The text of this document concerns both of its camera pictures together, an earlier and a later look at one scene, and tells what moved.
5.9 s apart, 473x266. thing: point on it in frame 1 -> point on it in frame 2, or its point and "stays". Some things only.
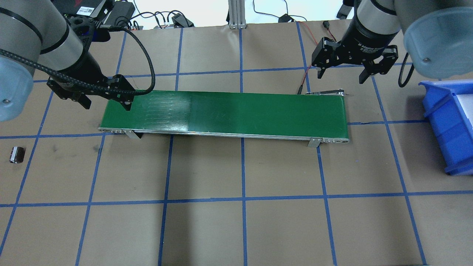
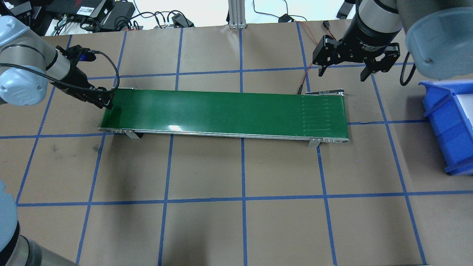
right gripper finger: x=390 y=55 stays
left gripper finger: x=119 y=88 -> x=101 y=97
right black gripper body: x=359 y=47 stays
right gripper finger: x=326 y=54 stays
